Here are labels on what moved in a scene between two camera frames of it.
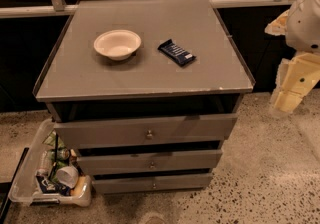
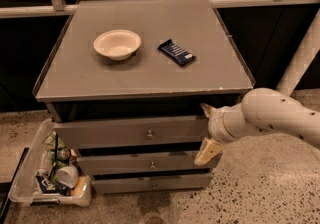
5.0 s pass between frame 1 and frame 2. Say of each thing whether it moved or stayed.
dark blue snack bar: stayed
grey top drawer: stayed
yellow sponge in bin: stayed
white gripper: moved
